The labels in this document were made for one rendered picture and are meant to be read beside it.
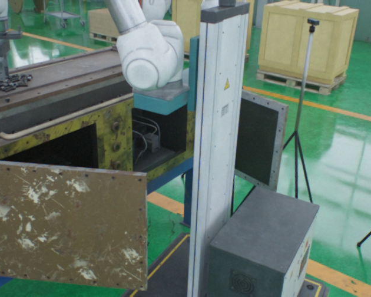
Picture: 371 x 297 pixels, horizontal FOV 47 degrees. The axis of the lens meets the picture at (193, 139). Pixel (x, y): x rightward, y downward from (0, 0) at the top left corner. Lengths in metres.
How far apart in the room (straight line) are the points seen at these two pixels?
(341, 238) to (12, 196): 2.48
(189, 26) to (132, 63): 6.32
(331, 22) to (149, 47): 5.18
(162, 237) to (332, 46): 4.11
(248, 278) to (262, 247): 0.14
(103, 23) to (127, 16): 7.75
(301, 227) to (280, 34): 4.95
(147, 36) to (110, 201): 0.65
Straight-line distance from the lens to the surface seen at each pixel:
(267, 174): 2.58
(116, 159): 2.37
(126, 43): 1.43
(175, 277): 2.49
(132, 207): 1.68
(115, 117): 2.27
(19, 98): 2.01
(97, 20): 9.32
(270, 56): 6.87
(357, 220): 3.79
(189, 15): 7.68
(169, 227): 3.38
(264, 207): 2.16
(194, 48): 1.70
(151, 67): 1.38
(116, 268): 1.89
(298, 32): 6.61
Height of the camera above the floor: 2.03
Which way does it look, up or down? 25 degrees down
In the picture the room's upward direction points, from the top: 3 degrees clockwise
